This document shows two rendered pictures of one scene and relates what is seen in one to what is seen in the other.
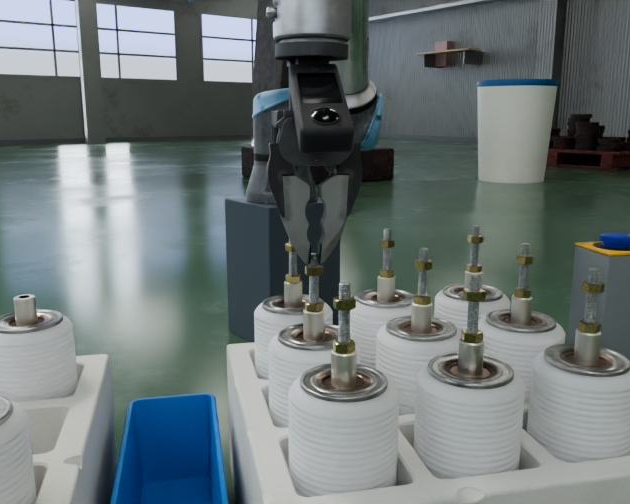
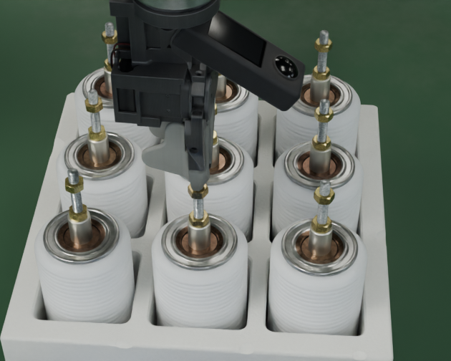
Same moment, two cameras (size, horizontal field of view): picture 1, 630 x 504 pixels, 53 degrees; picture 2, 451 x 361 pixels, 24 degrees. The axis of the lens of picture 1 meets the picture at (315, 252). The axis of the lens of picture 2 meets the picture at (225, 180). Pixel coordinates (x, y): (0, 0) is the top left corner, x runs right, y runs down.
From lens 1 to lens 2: 0.95 m
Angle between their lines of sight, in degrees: 70
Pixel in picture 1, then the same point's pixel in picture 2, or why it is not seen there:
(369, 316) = (129, 184)
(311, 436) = (348, 296)
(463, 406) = (356, 192)
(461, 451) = (353, 219)
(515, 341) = (248, 113)
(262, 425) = (238, 338)
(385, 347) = (219, 198)
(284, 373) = (226, 287)
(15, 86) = not seen: outside the picture
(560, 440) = not seen: hidden behind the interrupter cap
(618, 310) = not seen: hidden behind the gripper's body
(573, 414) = (346, 138)
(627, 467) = (373, 145)
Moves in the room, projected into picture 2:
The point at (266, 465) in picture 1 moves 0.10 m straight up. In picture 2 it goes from (312, 347) to (318, 280)
